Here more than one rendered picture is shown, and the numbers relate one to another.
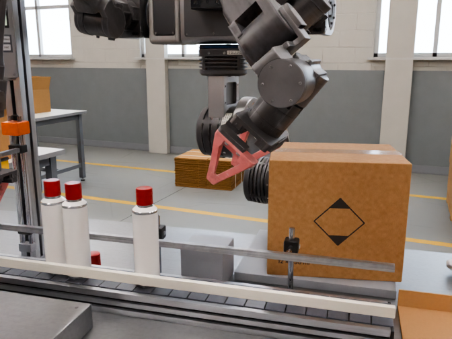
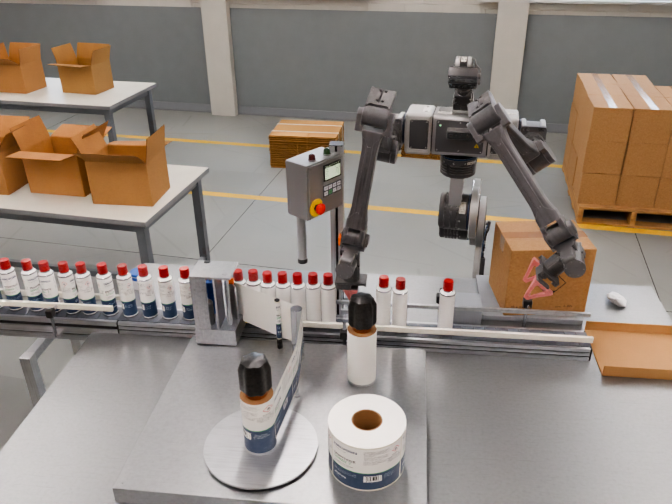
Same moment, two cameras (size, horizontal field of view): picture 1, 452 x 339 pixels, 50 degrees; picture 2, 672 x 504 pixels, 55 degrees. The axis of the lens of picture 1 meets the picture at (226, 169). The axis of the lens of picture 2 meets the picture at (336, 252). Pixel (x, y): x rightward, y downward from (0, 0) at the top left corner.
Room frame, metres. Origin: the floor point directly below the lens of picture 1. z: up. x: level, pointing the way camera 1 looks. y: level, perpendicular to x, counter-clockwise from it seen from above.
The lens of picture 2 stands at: (-0.86, 0.80, 2.19)
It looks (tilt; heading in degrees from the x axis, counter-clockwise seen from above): 28 degrees down; 352
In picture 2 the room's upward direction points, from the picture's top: 1 degrees counter-clockwise
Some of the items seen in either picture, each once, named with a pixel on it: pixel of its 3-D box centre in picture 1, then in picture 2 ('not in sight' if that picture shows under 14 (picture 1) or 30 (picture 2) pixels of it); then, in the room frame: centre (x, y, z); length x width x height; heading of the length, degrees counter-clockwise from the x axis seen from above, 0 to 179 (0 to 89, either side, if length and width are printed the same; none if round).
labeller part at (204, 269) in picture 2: not in sight; (213, 269); (1.03, 0.93, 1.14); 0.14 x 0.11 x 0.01; 75
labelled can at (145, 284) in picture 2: not in sight; (146, 291); (1.20, 1.18, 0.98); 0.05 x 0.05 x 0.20
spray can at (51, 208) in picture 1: (55, 226); (383, 302); (0.98, 0.37, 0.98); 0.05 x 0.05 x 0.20
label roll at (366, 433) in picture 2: not in sight; (366, 441); (0.38, 0.55, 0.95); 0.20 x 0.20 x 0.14
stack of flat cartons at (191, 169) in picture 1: (210, 168); (307, 144); (5.15, 0.17, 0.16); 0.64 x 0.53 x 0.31; 72
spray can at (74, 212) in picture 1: (76, 229); (399, 304); (0.96, 0.32, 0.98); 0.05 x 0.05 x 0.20
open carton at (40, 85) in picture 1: (25, 94); (82, 69); (5.10, 2.10, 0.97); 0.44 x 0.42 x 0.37; 154
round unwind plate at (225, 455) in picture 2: not in sight; (261, 445); (0.48, 0.82, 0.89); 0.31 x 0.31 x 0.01
